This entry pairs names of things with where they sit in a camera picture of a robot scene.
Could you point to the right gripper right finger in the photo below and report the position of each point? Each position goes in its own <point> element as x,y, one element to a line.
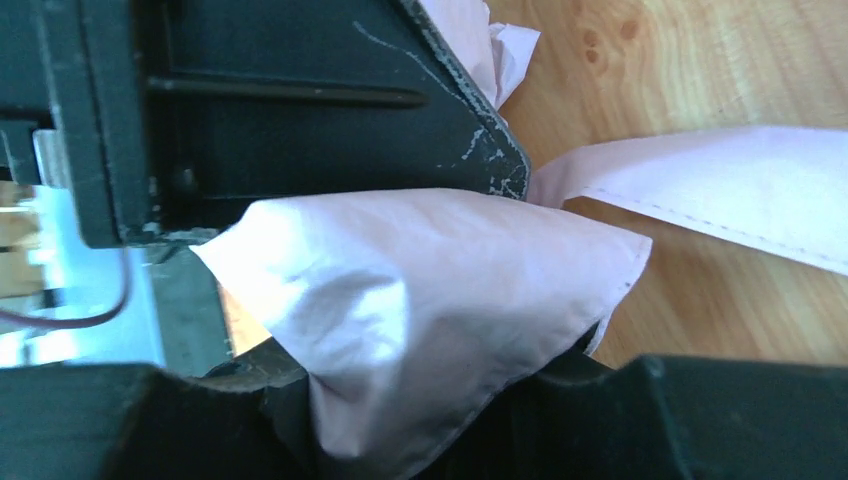
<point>659,417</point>

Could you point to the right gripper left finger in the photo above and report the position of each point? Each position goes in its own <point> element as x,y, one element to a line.
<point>246,419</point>

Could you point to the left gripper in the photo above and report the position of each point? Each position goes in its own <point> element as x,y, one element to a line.
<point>74,111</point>

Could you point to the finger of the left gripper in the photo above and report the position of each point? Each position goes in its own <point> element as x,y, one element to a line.
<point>250,100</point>

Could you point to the pink folding umbrella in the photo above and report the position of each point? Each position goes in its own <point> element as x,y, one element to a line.
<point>688,198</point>

